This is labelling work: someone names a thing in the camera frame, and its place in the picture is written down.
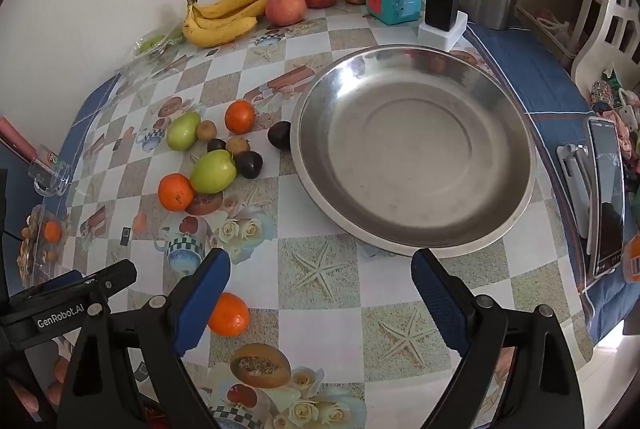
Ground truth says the green jujube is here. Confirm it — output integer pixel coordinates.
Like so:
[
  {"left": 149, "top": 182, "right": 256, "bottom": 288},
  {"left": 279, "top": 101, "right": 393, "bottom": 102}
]
[
  {"left": 189, "top": 150, "right": 237, "bottom": 194},
  {"left": 166, "top": 111, "right": 201, "bottom": 152}
]

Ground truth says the pink plastic bag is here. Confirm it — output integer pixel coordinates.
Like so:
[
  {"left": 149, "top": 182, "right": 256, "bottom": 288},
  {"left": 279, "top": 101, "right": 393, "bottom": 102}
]
[{"left": 532, "top": 9, "right": 568, "bottom": 42}]

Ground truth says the white plug adapter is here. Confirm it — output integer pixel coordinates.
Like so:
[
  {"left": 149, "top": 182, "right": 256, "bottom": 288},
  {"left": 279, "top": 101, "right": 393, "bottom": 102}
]
[{"left": 617, "top": 89, "right": 640, "bottom": 132}]

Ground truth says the clear glass mug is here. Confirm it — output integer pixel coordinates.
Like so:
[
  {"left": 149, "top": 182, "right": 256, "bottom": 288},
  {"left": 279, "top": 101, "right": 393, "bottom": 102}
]
[{"left": 27, "top": 144, "right": 73, "bottom": 197}]

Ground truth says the red tube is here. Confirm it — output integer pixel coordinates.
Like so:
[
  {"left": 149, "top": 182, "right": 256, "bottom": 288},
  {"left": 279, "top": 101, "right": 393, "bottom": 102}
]
[{"left": 0, "top": 116, "right": 43, "bottom": 164}]

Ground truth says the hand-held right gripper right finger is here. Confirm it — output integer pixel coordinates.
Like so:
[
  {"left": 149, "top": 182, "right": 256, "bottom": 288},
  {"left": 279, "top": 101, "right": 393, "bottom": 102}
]
[{"left": 411, "top": 249, "right": 586, "bottom": 429}]

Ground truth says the small orange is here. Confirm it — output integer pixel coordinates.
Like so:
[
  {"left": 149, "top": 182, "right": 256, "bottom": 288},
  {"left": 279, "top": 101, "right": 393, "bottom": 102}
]
[{"left": 207, "top": 292, "right": 250, "bottom": 338}]

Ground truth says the white chair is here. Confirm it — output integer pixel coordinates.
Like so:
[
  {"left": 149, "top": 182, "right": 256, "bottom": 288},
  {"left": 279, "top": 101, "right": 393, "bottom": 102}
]
[{"left": 570, "top": 0, "right": 640, "bottom": 90}]

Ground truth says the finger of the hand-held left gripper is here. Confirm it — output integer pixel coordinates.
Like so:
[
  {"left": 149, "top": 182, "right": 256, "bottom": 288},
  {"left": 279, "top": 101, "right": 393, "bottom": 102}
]
[
  {"left": 20, "top": 270, "right": 83, "bottom": 297},
  {"left": 75, "top": 259, "right": 138, "bottom": 307}
]

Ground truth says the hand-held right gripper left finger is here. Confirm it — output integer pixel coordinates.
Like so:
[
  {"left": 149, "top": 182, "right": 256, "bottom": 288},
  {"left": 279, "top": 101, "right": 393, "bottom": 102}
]
[{"left": 57, "top": 248, "right": 231, "bottom": 429}]

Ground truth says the pink cloth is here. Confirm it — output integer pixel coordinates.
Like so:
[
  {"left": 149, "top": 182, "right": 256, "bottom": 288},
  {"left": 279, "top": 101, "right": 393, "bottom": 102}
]
[{"left": 602, "top": 109, "right": 638, "bottom": 160}]

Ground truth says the clear plastic fruit container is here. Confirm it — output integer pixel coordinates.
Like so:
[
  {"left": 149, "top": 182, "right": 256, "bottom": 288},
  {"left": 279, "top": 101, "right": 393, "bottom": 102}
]
[{"left": 17, "top": 204, "right": 71, "bottom": 287}]

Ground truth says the green carton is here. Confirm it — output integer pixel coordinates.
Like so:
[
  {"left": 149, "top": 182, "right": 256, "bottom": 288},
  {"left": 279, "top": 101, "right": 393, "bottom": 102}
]
[{"left": 602, "top": 66, "right": 626, "bottom": 90}]

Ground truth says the smartphone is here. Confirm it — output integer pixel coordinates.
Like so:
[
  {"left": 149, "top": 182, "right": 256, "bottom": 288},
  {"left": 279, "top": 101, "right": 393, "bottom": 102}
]
[{"left": 585, "top": 116, "right": 627, "bottom": 280}]

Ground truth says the clear plastic fruit bag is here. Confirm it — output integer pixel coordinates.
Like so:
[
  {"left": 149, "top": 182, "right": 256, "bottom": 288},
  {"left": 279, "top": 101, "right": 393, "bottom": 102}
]
[{"left": 117, "top": 26, "right": 186, "bottom": 80}]

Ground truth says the orange packet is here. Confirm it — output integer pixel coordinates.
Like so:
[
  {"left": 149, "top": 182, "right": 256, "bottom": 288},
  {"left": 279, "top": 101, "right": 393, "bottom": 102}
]
[{"left": 621, "top": 234, "right": 640, "bottom": 285}]

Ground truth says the yellow banana bunch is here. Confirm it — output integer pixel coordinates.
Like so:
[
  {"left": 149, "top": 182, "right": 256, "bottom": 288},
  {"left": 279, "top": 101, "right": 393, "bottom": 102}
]
[{"left": 182, "top": 0, "right": 289, "bottom": 48}]

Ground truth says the white phone stand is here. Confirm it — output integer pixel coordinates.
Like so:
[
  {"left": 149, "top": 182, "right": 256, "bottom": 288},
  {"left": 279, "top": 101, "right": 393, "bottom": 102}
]
[{"left": 556, "top": 143, "right": 596, "bottom": 255}]

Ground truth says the patterned plastic tablecloth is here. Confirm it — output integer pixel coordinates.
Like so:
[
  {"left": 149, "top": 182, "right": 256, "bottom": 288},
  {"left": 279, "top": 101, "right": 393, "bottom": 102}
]
[{"left": 10, "top": 1, "right": 596, "bottom": 429}]

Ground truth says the pale red apple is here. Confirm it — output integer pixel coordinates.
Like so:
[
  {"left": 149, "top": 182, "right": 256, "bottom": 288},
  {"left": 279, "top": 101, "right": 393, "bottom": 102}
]
[{"left": 264, "top": 0, "right": 308, "bottom": 27}]

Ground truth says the stainless steel basin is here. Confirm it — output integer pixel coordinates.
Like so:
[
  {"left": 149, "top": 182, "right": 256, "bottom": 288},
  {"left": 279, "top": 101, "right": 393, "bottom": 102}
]
[{"left": 290, "top": 44, "right": 538, "bottom": 258}]

